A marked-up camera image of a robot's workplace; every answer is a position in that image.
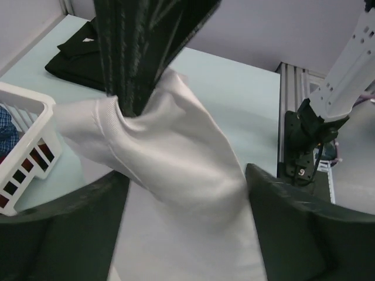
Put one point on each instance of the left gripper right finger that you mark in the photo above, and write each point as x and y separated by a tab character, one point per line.
305	238

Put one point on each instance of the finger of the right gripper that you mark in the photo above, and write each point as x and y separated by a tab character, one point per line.
138	39

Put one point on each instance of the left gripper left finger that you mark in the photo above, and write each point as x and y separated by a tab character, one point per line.
70	238

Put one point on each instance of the white long sleeve shirt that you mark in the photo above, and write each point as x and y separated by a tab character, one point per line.
188	217

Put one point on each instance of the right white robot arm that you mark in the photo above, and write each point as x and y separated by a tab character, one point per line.
334	93

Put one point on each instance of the folded black shirt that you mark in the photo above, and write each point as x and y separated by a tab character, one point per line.
78	60

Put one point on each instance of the red black plaid shirt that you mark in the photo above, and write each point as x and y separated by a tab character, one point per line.
38	163

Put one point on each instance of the white plastic laundry basket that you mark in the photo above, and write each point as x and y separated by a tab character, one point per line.
32	115

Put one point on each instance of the blue checked shirt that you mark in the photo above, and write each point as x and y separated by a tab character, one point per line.
9	133

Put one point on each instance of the aluminium frame rail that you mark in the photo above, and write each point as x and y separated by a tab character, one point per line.
295	164

